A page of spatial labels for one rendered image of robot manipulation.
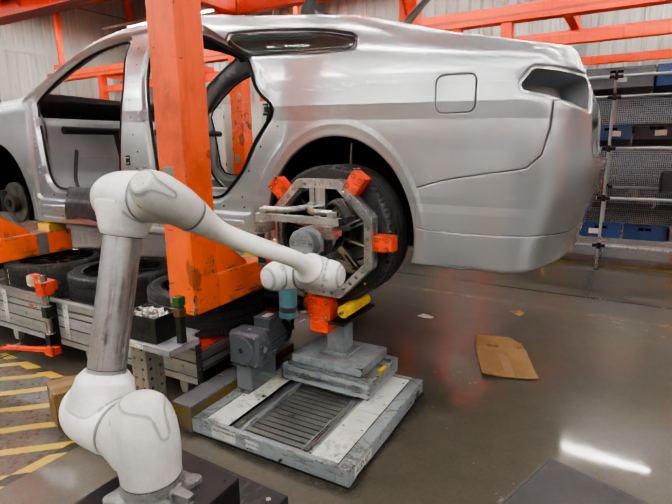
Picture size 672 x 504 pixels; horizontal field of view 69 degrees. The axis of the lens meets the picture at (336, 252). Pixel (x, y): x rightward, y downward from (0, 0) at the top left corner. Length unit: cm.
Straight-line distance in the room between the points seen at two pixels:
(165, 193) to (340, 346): 149
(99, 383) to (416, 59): 167
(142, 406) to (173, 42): 145
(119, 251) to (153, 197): 22
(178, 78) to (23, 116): 214
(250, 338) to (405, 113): 123
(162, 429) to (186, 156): 122
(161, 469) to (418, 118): 160
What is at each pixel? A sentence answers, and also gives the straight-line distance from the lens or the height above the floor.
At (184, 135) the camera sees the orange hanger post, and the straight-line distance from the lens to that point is 219.
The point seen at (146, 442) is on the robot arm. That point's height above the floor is 58.
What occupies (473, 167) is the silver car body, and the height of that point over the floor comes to 117.
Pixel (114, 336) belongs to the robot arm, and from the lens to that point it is 145.
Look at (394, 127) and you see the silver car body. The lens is 221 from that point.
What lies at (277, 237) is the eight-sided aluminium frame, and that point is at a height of 84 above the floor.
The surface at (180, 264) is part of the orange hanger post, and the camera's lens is 229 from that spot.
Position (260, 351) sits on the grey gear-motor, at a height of 32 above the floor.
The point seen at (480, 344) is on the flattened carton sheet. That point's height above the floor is 1.
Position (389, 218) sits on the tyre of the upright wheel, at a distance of 218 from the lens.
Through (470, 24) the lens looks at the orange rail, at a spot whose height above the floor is 303.
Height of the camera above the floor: 127
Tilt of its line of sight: 12 degrees down
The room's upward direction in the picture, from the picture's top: 1 degrees counter-clockwise
